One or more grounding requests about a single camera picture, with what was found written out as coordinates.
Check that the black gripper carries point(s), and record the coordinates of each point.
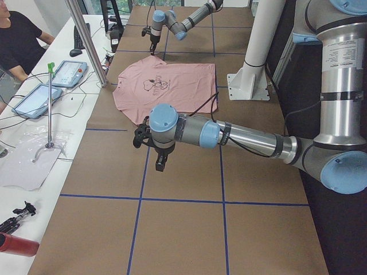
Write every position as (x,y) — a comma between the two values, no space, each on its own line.
(153,39)
(163,148)

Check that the pink Snoopy t-shirt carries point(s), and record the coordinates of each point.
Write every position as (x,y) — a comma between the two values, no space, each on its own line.
(151,81)

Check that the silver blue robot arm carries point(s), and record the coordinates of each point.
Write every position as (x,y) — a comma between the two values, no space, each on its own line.
(335,156)
(178,28)

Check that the black keyboard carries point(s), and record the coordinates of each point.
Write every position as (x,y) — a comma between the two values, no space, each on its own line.
(78,42)

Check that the black computer mouse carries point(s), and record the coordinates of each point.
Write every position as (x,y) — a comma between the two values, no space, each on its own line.
(75,52)

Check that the far blue teach pendant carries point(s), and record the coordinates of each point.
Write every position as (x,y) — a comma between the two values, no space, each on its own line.
(69,73)

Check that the blue teach pendant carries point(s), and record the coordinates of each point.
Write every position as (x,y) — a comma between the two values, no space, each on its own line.
(35,104)
(69,73)

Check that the metal reacher grabber stick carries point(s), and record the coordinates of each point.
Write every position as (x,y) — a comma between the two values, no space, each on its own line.
(50,145)

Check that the person in black shirt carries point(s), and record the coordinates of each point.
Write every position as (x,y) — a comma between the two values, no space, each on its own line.
(20,48)

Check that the near blue teach pendant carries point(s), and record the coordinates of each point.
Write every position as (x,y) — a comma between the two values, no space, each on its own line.
(35,104)

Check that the clear plastic bag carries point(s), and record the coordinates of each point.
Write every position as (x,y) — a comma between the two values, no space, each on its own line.
(29,163)

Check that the black folded mini tripod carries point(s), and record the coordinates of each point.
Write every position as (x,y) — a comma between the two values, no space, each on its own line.
(10,225)

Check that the red cylinder bottle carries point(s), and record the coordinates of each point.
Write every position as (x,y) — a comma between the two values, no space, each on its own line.
(15,245)

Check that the aluminium frame post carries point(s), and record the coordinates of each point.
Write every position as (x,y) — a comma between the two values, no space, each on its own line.
(81,26)

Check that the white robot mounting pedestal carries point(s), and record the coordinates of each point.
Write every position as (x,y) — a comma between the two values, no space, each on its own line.
(250,83)

